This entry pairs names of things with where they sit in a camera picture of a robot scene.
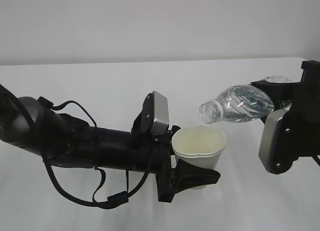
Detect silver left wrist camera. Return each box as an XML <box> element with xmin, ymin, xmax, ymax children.
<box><xmin>131</xmin><ymin>91</ymin><xmax>169</xmax><ymax>135</ymax></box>

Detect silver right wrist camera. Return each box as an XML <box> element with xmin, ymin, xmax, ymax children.
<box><xmin>258</xmin><ymin>109</ymin><xmax>302</xmax><ymax>175</ymax></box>

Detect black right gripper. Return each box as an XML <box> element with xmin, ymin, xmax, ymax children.
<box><xmin>250</xmin><ymin>60</ymin><xmax>320</xmax><ymax>159</ymax></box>

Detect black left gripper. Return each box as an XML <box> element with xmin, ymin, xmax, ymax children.
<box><xmin>151</xmin><ymin>125</ymin><xmax>221</xmax><ymax>203</ymax></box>

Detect white paper cup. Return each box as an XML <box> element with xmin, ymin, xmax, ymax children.
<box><xmin>171</xmin><ymin>125</ymin><xmax>228</xmax><ymax>191</ymax></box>

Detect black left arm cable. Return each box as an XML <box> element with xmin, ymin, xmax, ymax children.
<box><xmin>37</xmin><ymin>97</ymin><xmax>153</xmax><ymax>210</ymax></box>

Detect clear water bottle green label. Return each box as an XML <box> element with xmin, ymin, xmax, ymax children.
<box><xmin>199</xmin><ymin>76</ymin><xmax>293</xmax><ymax>124</ymax></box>

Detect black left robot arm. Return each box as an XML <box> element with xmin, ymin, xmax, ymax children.
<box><xmin>0</xmin><ymin>87</ymin><xmax>221</xmax><ymax>210</ymax></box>

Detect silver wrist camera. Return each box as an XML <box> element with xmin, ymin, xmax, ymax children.
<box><xmin>258</xmin><ymin>109</ymin><xmax>302</xmax><ymax>175</ymax></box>
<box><xmin>131</xmin><ymin>91</ymin><xmax>169</xmax><ymax>135</ymax></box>

